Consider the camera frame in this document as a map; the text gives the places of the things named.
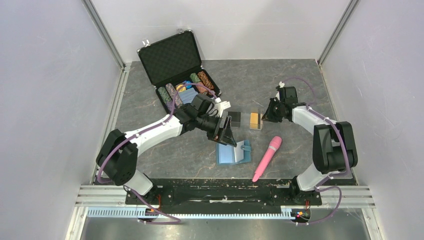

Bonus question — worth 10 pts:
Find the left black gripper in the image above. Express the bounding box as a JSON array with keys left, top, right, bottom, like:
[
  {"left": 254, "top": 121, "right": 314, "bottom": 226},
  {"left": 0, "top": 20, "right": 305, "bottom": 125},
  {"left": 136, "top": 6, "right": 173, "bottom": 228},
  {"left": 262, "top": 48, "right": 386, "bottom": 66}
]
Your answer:
[{"left": 196, "top": 114, "right": 237, "bottom": 148}]

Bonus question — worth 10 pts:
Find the blue leather card holder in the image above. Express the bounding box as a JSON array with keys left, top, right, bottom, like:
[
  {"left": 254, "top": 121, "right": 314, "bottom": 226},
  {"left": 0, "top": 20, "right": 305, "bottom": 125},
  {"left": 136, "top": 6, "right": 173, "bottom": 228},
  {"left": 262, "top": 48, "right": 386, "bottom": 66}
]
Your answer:
[{"left": 216, "top": 139, "right": 252, "bottom": 166}]

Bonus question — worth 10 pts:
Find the clear card box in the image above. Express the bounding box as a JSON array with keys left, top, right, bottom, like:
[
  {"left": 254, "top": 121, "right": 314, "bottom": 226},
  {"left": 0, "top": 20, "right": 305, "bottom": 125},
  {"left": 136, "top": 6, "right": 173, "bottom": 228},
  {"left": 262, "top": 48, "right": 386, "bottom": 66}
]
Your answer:
[{"left": 227, "top": 109, "right": 263, "bottom": 130}]

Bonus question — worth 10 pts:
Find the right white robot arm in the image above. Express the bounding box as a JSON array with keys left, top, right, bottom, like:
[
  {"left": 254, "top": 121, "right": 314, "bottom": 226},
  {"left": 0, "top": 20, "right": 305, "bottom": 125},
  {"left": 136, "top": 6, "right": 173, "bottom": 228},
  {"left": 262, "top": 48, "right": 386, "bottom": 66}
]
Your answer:
[{"left": 262, "top": 86, "right": 358, "bottom": 204}]

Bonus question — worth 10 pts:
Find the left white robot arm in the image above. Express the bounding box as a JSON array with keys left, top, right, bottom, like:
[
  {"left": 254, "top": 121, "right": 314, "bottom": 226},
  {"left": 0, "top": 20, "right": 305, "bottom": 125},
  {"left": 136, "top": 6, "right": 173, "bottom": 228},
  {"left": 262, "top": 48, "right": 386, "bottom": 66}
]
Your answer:
[{"left": 96, "top": 94, "right": 237, "bottom": 204}]

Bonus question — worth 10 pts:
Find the gold card stack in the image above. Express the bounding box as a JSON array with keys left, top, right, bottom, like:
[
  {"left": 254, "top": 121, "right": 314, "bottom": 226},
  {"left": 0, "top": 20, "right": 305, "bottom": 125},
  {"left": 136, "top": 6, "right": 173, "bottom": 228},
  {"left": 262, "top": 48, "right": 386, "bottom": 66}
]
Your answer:
[{"left": 249, "top": 112, "right": 261, "bottom": 130}]

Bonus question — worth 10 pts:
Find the blue playing card deck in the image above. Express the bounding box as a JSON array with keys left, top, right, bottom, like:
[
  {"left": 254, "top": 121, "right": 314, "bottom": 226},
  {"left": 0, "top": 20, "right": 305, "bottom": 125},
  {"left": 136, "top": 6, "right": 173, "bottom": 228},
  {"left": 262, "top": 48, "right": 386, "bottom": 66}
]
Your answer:
[{"left": 178, "top": 87, "right": 198, "bottom": 104}]

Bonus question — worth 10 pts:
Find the pink cylindrical tool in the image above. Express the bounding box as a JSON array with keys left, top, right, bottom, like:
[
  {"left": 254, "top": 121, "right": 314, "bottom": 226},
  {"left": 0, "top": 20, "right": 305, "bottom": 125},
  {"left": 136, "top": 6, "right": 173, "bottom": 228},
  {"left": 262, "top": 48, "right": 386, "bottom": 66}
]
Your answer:
[{"left": 252, "top": 136, "right": 283, "bottom": 183}]

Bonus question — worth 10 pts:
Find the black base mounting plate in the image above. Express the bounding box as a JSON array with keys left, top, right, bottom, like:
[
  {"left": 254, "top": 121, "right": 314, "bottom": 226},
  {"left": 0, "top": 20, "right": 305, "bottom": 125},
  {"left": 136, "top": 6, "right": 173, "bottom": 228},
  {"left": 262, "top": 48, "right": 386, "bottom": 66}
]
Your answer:
[{"left": 143, "top": 178, "right": 322, "bottom": 207}]

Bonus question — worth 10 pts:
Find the yellow dealer chip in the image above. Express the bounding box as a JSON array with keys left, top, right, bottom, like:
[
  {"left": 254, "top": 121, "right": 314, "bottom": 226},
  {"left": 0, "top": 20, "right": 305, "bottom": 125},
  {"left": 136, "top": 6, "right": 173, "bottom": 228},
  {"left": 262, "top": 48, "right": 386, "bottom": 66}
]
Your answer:
[{"left": 176, "top": 84, "right": 187, "bottom": 93}]

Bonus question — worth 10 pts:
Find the orange brown chip stack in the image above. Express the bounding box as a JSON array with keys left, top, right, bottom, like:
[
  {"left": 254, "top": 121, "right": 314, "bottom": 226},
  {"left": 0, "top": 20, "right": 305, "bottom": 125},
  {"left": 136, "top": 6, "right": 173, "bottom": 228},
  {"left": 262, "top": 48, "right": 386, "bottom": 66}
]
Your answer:
[{"left": 197, "top": 71, "right": 215, "bottom": 90}]

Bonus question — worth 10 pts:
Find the green poker chip stack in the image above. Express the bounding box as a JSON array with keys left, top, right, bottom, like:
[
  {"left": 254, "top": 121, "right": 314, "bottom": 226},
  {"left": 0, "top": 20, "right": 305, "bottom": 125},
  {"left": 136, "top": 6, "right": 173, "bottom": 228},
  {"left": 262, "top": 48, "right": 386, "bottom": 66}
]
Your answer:
[{"left": 189, "top": 73, "right": 202, "bottom": 83}]

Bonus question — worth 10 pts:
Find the black poker chip case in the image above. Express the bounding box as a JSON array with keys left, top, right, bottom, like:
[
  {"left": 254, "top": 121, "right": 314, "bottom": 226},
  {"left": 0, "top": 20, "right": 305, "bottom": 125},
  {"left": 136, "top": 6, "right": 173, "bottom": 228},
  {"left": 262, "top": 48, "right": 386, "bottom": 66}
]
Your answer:
[{"left": 137, "top": 29, "right": 222, "bottom": 114}]

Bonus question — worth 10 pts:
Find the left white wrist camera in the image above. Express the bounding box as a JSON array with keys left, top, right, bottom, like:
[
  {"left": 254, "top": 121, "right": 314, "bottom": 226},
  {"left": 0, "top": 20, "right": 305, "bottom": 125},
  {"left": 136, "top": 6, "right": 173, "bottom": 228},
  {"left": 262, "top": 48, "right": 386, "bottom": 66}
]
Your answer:
[{"left": 213, "top": 97, "right": 231, "bottom": 118}]

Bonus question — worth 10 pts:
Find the white cable duct strip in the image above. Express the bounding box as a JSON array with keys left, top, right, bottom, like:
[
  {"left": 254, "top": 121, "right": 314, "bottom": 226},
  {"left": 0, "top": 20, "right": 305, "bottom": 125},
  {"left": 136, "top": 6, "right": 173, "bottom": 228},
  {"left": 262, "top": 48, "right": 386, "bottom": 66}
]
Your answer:
[{"left": 86, "top": 206, "right": 310, "bottom": 220}]

